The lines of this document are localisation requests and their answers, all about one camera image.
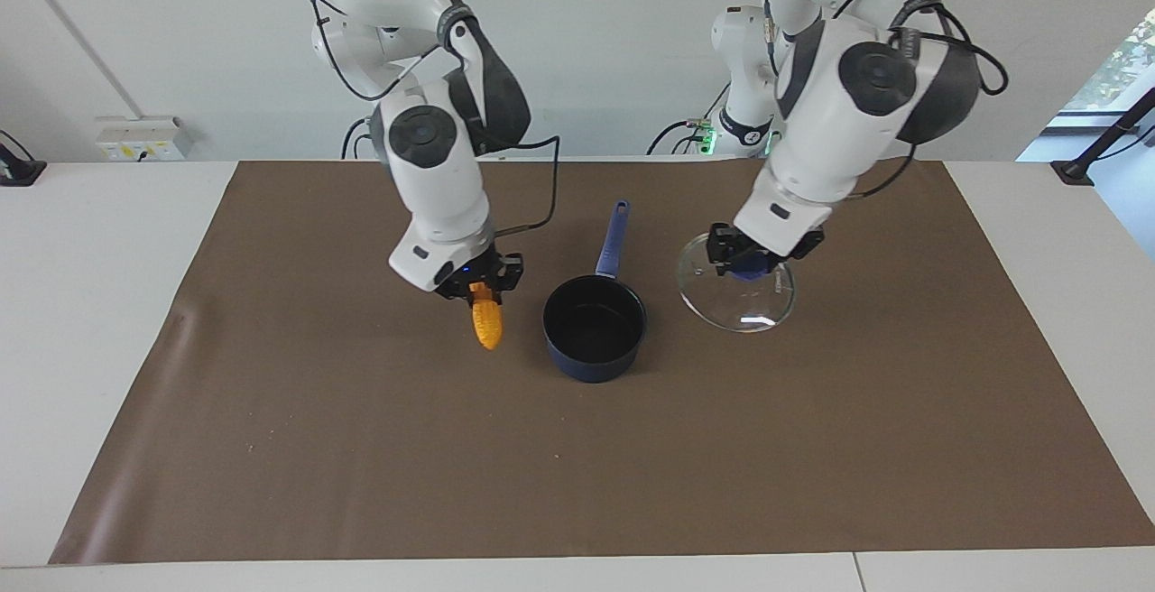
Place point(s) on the glass lid purple knob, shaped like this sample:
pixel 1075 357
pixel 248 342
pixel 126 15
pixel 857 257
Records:
pixel 749 308

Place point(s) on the small black clamp mount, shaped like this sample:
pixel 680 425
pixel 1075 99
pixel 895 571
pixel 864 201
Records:
pixel 18 170

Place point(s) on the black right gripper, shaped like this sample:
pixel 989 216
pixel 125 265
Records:
pixel 465 274

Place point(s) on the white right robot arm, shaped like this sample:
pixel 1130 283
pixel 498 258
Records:
pixel 442 186

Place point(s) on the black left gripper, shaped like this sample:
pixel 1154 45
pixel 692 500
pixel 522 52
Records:
pixel 760 252

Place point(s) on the white wall socket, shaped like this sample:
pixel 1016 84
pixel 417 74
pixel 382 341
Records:
pixel 144 136

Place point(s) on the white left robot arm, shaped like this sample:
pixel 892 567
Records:
pixel 830 141

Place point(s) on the window with greenery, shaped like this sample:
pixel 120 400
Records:
pixel 1119 60

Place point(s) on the black clamp with pole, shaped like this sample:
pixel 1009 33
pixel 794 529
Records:
pixel 1074 168

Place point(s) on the brown table mat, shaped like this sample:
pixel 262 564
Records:
pixel 632 466

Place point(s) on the yellow corn cob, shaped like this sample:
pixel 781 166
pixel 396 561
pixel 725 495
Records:
pixel 487 326

